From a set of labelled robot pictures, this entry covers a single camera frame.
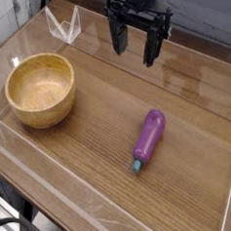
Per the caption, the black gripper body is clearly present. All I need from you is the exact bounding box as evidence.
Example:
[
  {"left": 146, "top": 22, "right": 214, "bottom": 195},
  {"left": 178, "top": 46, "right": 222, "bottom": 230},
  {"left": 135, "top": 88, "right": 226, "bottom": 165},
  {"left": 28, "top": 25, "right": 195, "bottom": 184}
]
[{"left": 105, "top": 0, "right": 173, "bottom": 31}]

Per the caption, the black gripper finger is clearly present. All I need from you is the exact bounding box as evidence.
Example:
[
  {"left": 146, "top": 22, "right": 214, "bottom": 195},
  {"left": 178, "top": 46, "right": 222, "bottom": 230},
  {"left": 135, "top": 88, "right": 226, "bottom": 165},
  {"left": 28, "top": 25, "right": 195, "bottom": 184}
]
[
  {"left": 143, "top": 27, "right": 163, "bottom": 67},
  {"left": 108, "top": 11, "right": 128, "bottom": 55}
]

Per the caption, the purple toy eggplant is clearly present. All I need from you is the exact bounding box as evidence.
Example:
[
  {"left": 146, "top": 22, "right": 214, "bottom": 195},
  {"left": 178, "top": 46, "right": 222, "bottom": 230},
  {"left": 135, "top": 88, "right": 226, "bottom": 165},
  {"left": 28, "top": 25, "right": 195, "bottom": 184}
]
[{"left": 133, "top": 109, "right": 166, "bottom": 173}]

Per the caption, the brown wooden bowl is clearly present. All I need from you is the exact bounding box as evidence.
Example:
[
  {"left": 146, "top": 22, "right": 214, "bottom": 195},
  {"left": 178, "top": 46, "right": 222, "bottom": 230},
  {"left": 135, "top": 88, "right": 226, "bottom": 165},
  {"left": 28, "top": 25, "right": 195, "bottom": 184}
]
[{"left": 4, "top": 53, "right": 76, "bottom": 129}]

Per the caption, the clear acrylic corner bracket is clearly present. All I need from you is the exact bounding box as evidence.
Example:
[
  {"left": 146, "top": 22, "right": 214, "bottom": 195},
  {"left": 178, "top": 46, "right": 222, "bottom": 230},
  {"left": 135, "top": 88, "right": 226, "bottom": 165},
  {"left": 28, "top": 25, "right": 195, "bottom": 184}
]
[{"left": 45, "top": 6, "right": 81, "bottom": 45}]

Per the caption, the clear acrylic barrier wall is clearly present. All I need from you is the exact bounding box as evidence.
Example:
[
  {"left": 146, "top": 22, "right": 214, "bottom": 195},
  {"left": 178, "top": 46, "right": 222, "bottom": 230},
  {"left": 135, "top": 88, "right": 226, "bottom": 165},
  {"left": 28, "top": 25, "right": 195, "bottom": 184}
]
[{"left": 0, "top": 9, "right": 231, "bottom": 231}]

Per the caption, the black metal table frame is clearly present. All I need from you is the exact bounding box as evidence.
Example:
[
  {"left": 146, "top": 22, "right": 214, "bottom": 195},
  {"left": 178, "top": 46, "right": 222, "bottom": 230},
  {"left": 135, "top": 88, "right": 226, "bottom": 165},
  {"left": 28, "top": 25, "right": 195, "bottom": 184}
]
[{"left": 0, "top": 170, "right": 57, "bottom": 231}]

